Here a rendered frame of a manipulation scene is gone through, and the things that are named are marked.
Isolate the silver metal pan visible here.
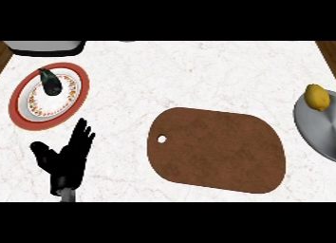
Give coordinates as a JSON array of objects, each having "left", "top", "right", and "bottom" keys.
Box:
[{"left": 293, "top": 89, "right": 336, "bottom": 165}]

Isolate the dark green vegetable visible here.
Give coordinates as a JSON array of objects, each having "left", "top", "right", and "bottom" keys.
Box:
[{"left": 38, "top": 67, "right": 64, "bottom": 97}]

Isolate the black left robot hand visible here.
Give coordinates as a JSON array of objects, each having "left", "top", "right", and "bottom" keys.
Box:
[{"left": 29, "top": 118, "right": 97, "bottom": 196}]

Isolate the yellow lemon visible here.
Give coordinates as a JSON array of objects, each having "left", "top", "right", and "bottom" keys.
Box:
[{"left": 303, "top": 84, "right": 331, "bottom": 112}]

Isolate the white floral bowl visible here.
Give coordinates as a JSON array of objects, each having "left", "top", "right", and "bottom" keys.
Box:
[{"left": 25, "top": 73, "right": 79, "bottom": 118}]

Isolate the brown cutting board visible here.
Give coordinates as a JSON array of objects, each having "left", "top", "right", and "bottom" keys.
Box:
[{"left": 146, "top": 106, "right": 287, "bottom": 195}]

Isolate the red rimmed plate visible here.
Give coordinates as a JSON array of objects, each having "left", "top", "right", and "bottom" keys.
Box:
[{"left": 7, "top": 62, "right": 91, "bottom": 132}]

